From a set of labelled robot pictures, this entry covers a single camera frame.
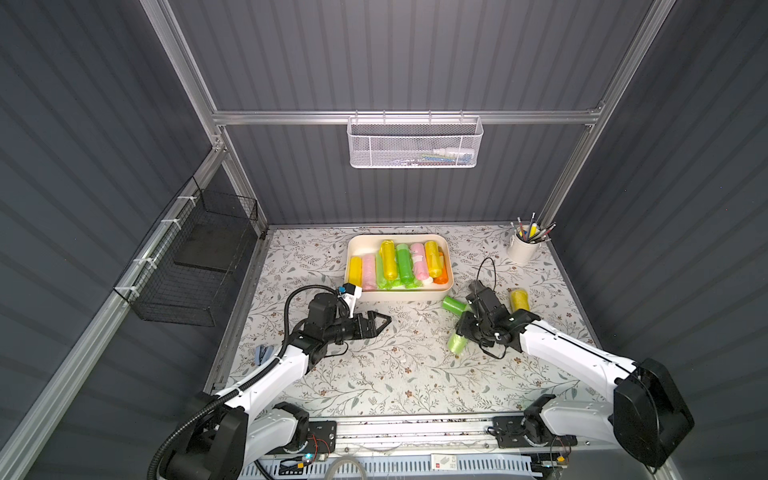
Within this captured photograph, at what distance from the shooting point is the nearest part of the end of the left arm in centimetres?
64

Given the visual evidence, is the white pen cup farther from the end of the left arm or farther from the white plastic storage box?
the end of the left arm

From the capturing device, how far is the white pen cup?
1.04 metres

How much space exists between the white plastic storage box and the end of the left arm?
0.23 m

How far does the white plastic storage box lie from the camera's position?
99 cm
